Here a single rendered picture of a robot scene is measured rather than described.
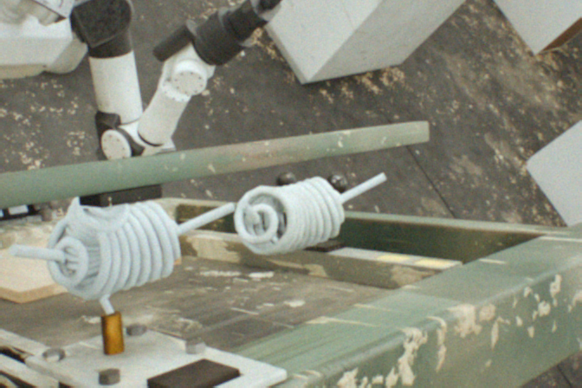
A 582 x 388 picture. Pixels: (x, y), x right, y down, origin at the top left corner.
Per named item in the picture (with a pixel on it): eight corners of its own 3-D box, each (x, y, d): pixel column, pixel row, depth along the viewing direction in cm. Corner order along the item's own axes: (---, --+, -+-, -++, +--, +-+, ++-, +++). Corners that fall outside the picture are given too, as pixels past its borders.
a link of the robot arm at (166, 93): (212, 66, 146) (185, 113, 155) (213, 37, 152) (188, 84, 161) (179, 54, 144) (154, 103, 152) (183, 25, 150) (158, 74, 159)
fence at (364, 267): (111, 236, 180) (110, 219, 179) (463, 288, 112) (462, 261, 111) (92, 240, 176) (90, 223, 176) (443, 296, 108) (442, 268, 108)
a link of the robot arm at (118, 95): (90, 159, 166) (71, 59, 157) (131, 138, 176) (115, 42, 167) (131, 168, 161) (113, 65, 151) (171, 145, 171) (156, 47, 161)
